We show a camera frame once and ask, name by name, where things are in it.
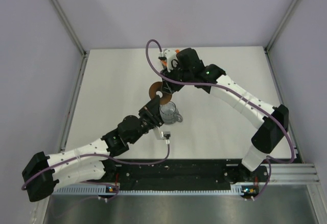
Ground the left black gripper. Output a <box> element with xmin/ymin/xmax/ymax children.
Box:
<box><xmin>129</xmin><ymin>95</ymin><xmax>164</xmax><ymax>144</ymax></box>

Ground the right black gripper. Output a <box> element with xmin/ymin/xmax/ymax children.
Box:
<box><xmin>160</xmin><ymin>63</ymin><xmax>193</xmax><ymax>95</ymax></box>

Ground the clear glass coffee server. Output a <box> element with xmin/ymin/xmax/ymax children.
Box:
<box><xmin>159</xmin><ymin>102</ymin><xmax>183</xmax><ymax>125</ymax></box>

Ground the orange coffee filter box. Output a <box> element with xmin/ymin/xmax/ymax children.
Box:
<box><xmin>158</xmin><ymin>48</ymin><xmax>179</xmax><ymax>66</ymax></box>

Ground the wooden dripper base ring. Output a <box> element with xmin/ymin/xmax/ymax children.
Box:
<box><xmin>148</xmin><ymin>81</ymin><xmax>173</xmax><ymax>105</ymax></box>

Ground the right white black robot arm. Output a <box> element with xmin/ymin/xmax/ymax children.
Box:
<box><xmin>158</xmin><ymin>48</ymin><xmax>289</xmax><ymax>181</ymax></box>

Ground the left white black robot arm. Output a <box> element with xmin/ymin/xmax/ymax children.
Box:
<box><xmin>21</xmin><ymin>95</ymin><xmax>164</xmax><ymax>202</ymax></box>

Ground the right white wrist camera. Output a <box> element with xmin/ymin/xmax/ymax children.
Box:
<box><xmin>158</xmin><ymin>48</ymin><xmax>179</xmax><ymax>72</ymax></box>

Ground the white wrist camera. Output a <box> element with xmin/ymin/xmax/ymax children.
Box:
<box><xmin>158</xmin><ymin>48</ymin><xmax>179</xmax><ymax>72</ymax></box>
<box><xmin>153</xmin><ymin>128</ymin><xmax>171</xmax><ymax>141</ymax></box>

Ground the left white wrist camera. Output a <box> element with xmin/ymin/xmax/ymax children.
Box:
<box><xmin>153</xmin><ymin>128</ymin><xmax>171</xmax><ymax>141</ymax></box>

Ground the grey slotted cable duct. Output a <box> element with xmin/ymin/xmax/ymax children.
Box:
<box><xmin>53</xmin><ymin>184</ymin><xmax>254</xmax><ymax>196</ymax></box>

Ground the left aluminium frame post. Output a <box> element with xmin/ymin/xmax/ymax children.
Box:
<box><xmin>38</xmin><ymin>0</ymin><xmax>89</xmax><ymax>56</ymax></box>

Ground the aluminium frame post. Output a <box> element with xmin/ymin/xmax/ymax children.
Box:
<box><xmin>38</xmin><ymin>0</ymin><xmax>89</xmax><ymax>56</ymax></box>
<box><xmin>264</xmin><ymin>0</ymin><xmax>302</xmax><ymax>54</ymax></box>

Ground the aluminium front rail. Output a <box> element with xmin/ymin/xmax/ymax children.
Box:
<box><xmin>40</xmin><ymin>164</ymin><xmax>321</xmax><ymax>186</ymax></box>

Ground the right aluminium frame post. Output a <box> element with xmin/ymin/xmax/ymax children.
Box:
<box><xmin>264</xmin><ymin>0</ymin><xmax>302</xmax><ymax>54</ymax></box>

